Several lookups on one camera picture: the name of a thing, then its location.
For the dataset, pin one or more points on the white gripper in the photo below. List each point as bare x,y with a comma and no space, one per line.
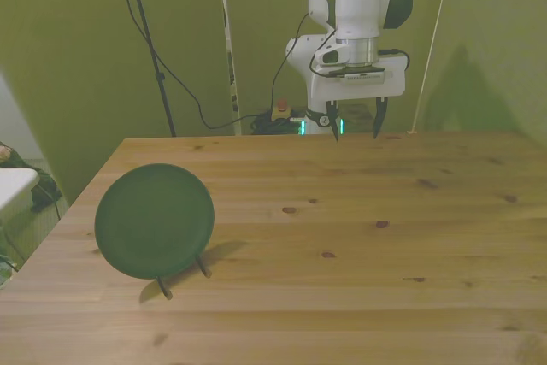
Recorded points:
363,88

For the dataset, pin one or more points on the dark green round plate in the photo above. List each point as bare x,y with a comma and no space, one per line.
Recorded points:
154,219

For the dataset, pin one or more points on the red emergency stop button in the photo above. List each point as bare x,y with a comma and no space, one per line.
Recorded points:
281,109

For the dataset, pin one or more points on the white pole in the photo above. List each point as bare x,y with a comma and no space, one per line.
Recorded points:
228,40

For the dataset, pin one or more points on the seated person in dark clothes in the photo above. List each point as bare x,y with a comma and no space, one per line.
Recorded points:
40,192

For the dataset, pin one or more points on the white side table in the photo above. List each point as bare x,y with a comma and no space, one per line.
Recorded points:
15,185

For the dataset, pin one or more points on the flat wrist camera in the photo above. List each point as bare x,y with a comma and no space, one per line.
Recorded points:
365,74

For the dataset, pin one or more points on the black camera stand pole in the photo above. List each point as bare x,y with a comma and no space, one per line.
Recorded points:
147,40

